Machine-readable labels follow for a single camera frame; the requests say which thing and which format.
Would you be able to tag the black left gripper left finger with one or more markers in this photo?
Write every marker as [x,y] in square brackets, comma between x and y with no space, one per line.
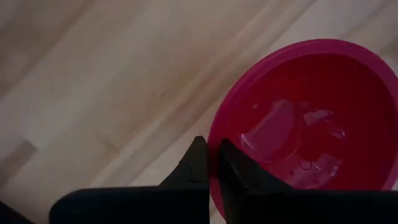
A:
[174,202]

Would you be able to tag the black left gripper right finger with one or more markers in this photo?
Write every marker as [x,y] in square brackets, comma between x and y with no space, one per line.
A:
[264,205]

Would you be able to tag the small red plastic bowl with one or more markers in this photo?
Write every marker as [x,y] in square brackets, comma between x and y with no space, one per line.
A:
[326,93]

